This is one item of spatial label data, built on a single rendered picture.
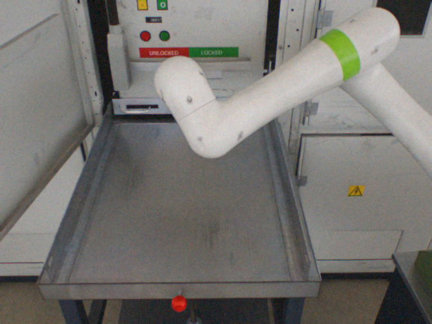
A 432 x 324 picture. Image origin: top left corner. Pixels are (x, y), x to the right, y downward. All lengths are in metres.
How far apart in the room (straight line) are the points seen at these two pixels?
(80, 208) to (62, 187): 0.55
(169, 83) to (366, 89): 0.52
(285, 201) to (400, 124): 0.35
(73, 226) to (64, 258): 0.10
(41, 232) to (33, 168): 0.67
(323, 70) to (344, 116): 0.58
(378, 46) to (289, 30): 0.42
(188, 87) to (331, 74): 0.31
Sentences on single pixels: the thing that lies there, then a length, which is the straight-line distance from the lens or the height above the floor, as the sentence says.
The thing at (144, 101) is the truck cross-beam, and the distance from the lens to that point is 1.48.
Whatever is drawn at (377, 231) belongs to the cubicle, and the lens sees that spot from 1.91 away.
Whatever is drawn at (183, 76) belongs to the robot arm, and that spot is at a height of 1.23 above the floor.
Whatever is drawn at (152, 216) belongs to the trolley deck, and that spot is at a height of 0.85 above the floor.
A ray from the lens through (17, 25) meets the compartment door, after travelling 1.20.
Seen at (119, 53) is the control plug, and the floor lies 1.13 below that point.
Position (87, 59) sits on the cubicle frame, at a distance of 1.42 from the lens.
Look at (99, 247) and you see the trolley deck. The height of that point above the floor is 0.85.
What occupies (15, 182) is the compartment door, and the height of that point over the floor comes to 0.91.
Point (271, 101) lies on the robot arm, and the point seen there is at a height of 1.17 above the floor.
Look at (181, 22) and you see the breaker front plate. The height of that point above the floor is 1.18.
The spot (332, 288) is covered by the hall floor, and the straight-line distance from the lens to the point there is 2.08.
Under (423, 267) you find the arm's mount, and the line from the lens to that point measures 1.18.
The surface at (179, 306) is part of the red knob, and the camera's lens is 0.94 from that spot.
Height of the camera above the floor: 1.59
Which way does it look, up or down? 36 degrees down
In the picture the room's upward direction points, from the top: straight up
